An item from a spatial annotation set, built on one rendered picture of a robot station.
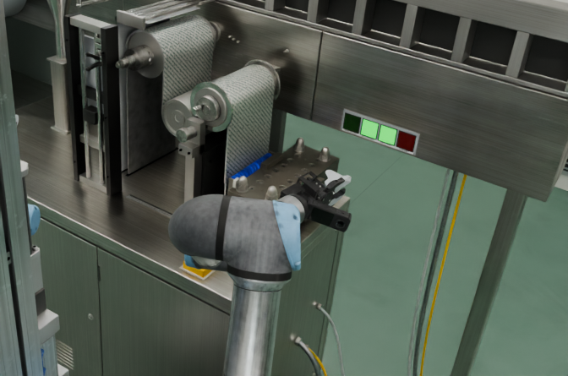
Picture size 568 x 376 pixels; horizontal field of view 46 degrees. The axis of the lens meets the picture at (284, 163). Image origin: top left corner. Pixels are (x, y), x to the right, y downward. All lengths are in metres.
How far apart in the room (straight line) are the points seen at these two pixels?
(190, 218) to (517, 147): 1.04
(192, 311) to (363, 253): 1.74
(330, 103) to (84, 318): 1.05
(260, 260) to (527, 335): 2.31
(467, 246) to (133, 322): 2.16
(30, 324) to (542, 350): 2.58
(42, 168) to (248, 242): 1.28
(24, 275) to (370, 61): 1.27
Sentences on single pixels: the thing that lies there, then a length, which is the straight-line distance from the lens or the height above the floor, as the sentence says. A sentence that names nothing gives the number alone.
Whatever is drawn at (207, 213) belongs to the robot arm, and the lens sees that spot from 1.14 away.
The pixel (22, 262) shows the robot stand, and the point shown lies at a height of 1.45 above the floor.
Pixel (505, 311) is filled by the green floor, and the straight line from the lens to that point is 3.41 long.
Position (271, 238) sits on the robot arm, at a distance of 1.13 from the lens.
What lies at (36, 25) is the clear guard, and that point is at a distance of 2.69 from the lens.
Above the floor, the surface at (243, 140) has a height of 1.13.
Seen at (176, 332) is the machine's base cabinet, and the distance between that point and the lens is 2.01.
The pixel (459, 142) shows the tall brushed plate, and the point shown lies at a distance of 1.95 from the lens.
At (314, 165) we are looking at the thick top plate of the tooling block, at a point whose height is 1.03.
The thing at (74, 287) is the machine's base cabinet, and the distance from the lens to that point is 2.26.
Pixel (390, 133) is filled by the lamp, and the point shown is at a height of 1.19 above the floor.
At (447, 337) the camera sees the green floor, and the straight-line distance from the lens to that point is 3.15.
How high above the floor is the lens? 2.04
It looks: 29 degrees down
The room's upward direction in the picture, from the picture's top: 6 degrees clockwise
